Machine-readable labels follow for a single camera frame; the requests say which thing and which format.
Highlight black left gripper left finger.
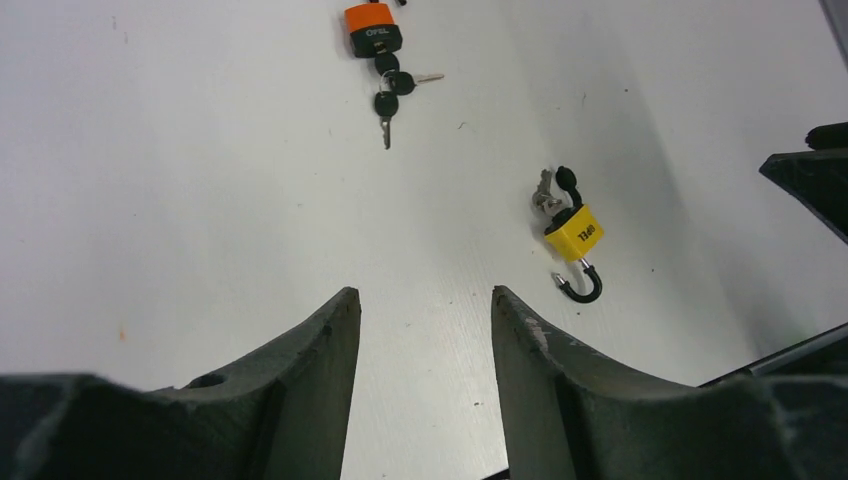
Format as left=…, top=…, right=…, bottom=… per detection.
left=1, top=287, right=361, bottom=479

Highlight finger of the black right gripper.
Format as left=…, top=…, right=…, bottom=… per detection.
left=759, top=122, right=847, bottom=241

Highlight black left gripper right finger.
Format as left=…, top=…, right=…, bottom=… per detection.
left=491, top=286, right=847, bottom=479

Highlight yellow padlock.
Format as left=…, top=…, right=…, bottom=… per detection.
left=543, top=166, right=604, bottom=304

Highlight black head key bunch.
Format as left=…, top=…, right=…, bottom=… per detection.
left=373, top=52, right=445, bottom=150

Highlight orange padlock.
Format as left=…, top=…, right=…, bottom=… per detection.
left=343, top=1, right=403, bottom=59

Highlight silver key bunch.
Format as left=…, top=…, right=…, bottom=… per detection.
left=531, top=169, right=563, bottom=218

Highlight aluminium frame rails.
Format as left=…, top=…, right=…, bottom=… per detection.
left=700, top=324, right=847, bottom=388

